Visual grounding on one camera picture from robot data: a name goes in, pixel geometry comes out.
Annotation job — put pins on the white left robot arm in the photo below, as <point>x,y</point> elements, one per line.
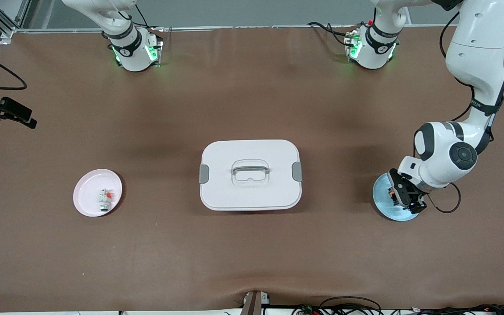
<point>475,65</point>

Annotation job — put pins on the white and orange switch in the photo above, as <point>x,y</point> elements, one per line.
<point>104,201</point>

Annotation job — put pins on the aluminium frame post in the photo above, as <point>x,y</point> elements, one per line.
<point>2,19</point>

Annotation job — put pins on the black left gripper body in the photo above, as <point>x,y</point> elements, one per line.
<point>414,195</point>

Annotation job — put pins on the pink round plate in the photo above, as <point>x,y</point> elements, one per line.
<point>86,197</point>

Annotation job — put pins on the grey box latch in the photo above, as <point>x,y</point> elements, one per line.
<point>297,171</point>
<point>204,174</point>

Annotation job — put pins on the light blue round plate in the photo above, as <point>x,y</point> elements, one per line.
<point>383,201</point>

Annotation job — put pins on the brown table mat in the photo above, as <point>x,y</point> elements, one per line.
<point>252,253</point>

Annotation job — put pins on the metal bracket at table edge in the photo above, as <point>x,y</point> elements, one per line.
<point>254,302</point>

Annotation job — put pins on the white lidded storage box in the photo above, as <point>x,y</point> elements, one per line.
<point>252,192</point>

